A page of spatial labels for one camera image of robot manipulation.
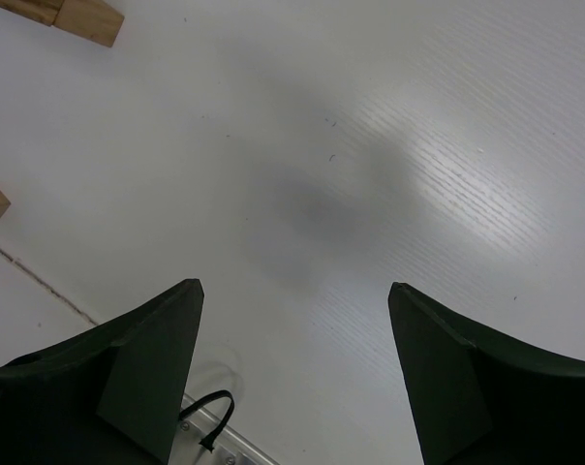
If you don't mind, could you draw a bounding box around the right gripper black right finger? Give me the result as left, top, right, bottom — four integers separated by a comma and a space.
388, 283, 585, 464

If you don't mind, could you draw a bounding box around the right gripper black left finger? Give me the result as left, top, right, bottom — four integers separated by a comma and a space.
0, 279, 204, 464

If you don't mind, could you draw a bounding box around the long wooden block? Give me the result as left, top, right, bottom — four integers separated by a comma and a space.
53, 0, 125, 47

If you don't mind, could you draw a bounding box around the striped wooden block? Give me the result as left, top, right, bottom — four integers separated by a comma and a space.
0, 0, 64, 26

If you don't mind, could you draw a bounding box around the black base cable loop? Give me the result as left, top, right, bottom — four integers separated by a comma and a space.
178, 389, 236, 455

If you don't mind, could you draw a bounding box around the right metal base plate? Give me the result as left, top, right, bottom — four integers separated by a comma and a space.
169, 389, 277, 465

